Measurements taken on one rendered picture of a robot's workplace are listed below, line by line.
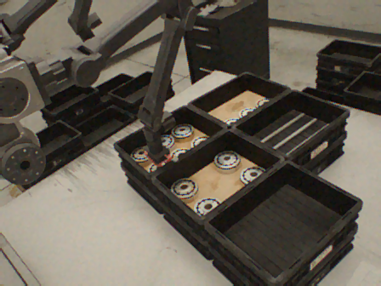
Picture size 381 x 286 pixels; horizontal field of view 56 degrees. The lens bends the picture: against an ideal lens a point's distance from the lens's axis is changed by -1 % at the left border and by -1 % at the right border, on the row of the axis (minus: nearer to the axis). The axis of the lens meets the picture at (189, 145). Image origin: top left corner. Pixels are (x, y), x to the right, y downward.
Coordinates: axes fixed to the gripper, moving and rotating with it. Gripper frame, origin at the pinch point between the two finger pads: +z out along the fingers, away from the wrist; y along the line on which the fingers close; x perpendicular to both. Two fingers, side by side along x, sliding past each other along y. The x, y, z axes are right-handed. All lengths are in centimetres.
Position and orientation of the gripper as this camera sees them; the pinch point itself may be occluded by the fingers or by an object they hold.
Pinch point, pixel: (161, 167)
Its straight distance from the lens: 144.7
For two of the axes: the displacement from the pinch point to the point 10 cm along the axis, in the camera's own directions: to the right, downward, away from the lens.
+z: 1.6, 7.9, 6.0
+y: -5.9, -4.1, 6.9
